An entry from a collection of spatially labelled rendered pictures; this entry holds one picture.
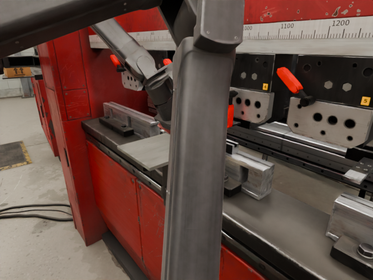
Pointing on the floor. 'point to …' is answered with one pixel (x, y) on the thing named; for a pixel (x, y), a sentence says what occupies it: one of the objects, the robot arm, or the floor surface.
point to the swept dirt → (116, 261)
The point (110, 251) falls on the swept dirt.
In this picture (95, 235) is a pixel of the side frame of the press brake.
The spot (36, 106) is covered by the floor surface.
